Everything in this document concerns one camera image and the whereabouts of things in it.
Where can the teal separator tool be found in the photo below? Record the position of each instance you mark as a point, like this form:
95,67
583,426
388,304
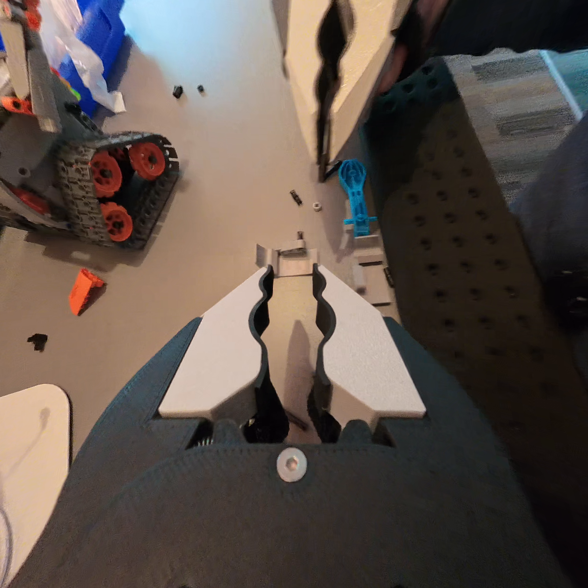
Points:
359,216

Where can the grey orange tracked toy robot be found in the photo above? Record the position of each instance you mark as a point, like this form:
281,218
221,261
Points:
69,174

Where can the person's right forearm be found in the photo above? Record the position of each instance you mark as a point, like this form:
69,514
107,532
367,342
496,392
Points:
505,23

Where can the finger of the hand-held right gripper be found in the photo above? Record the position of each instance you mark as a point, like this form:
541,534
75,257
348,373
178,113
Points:
367,55
301,55

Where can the grey curved panel assembly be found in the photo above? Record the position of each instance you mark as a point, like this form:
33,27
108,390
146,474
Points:
294,266
376,285

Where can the blue storage bin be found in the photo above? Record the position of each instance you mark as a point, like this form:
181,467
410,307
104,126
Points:
103,27

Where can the black pin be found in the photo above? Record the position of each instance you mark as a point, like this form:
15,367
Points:
389,277
334,169

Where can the person's dark clothing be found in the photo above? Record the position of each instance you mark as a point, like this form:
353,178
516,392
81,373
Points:
556,206

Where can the person's right hand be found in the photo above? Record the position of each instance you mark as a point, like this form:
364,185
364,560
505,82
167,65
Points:
390,69

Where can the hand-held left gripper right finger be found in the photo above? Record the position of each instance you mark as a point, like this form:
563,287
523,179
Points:
372,363

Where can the orange wedge panel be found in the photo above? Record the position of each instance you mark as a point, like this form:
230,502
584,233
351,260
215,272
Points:
82,291

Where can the black perforated chair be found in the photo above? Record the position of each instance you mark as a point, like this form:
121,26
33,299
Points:
459,229

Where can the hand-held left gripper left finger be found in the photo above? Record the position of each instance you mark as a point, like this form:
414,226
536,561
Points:
216,363

